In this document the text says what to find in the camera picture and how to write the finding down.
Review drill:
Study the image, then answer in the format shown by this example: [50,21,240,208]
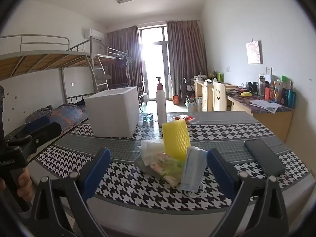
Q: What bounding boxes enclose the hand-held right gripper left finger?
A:
[31,148,111,237]

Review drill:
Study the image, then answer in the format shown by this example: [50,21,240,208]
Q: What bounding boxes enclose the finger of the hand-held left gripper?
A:
[4,117,51,139]
[8,123,62,157]

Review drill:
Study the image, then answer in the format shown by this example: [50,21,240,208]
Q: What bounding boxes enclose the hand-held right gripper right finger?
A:
[206,149,290,237]

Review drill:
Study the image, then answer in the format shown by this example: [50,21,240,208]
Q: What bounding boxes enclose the blue face mask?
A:
[180,146,208,198]

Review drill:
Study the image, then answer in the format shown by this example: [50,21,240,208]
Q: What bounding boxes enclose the green printed plastic bag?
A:
[148,152,185,187]

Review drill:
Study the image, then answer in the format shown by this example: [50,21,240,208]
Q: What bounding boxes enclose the yellow foam net sleeve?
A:
[162,119,191,160]

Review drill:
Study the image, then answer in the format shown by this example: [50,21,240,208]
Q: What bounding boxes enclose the white soft cloth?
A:
[140,139,165,166]

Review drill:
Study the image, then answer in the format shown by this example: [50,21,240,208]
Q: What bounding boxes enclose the white foam box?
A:
[85,86,140,138]

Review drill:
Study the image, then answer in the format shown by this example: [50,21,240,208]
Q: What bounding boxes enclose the person's left hand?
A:
[15,167,35,203]

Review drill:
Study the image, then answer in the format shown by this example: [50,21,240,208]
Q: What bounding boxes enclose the blue patterned quilt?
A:
[26,104,88,125]

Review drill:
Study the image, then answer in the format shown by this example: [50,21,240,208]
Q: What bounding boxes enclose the houndstooth tablecloth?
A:
[37,111,311,211]

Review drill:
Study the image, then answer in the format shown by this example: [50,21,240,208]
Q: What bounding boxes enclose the black smartphone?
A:
[244,139,286,177]

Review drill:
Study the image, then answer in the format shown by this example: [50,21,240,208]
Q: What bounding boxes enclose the large metal bunk bed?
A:
[0,34,110,141]

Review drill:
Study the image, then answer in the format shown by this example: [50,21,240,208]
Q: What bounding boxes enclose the red snack packet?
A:
[173,115,198,124]

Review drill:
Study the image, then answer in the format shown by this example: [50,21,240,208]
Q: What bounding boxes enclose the wooden desk with cloth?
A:
[227,89,294,142]

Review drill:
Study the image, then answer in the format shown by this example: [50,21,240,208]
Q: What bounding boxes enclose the white trash bin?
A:
[186,97,198,112]

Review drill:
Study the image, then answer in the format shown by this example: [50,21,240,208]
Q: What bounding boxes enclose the blue liquid spray bottle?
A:
[142,101,154,123]

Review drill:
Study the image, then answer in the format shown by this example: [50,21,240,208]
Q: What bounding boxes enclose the dark patterned desk cloth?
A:
[228,91,293,115]

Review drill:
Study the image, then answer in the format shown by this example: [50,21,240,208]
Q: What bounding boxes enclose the wooden smiley chair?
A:
[213,81,227,112]

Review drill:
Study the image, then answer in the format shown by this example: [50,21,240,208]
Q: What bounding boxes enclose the wooden desk with drawers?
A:
[191,79,215,112]

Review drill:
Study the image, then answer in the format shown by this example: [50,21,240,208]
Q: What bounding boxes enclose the printed papers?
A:
[249,99,283,114]

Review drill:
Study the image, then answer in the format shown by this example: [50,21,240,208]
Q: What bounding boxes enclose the dark standing bag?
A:
[180,78,195,102]

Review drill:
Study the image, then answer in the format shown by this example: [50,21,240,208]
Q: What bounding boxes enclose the white pump bottle red top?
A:
[153,77,167,126]

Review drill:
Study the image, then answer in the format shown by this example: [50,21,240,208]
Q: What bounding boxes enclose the black folding chair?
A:
[137,81,146,99]

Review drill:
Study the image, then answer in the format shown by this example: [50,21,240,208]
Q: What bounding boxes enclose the small metal bunk bed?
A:
[99,47,131,89]

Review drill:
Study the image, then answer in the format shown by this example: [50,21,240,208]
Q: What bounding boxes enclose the dark hanging clothes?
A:
[116,54,131,68]

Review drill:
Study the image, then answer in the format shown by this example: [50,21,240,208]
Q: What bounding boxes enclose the row of toiletry bottles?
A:
[258,73,297,109]

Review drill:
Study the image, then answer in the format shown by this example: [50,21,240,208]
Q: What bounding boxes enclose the brown curtain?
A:
[166,20,208,97]
[106,25,145,97]

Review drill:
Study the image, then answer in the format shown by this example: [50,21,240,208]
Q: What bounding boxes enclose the white air conditioner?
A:
[84,28,104,40]

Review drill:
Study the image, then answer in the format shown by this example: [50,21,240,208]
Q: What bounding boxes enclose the glass balcony door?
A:
[138,25,171,102]

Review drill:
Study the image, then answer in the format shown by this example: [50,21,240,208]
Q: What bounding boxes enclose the wall poster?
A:
[246,40,263,64]

